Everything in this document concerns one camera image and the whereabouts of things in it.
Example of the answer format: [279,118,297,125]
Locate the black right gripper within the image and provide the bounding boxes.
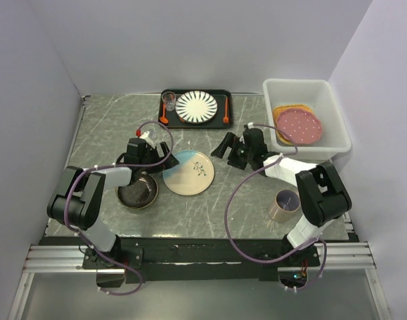
[211,132,254,171]

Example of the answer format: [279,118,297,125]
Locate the orange spoon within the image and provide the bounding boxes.
[159,103,169,125]

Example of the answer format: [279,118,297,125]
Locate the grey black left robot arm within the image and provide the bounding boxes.
[47,138,179,268]

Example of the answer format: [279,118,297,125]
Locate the orange woven pattern plate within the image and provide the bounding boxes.
[272,104,314,145]

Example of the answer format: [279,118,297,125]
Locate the white plastic bin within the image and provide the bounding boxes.
[263,79,352,160]

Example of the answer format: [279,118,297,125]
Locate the pink polka dot plate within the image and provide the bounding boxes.
[276,109,323,145]

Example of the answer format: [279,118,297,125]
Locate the dark metallic bowl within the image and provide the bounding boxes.
[116,175,159,209]

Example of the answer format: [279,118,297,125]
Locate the black serving tray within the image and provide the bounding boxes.
[157,89,234,130]

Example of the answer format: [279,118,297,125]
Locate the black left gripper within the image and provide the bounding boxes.
[139,142,179,175]

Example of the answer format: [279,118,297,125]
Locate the clear drinking glass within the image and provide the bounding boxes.
[161,91,176,112]

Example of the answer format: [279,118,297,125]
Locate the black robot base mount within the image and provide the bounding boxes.
[82,238,320,288]

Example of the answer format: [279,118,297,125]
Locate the blue grey plate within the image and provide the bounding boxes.
[163,150,215,196]

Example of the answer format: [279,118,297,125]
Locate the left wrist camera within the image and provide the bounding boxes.
[136,129,156,147]

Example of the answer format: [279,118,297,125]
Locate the pink beige mug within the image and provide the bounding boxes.
[269,189,300,223]

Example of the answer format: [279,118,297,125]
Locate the orange fork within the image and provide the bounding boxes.
[223,97,230,124]

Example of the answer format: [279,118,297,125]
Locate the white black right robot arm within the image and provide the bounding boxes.
[211,125,352,265]

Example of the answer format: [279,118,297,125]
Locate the striped white blue plate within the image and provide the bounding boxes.
[175,91,218,124]

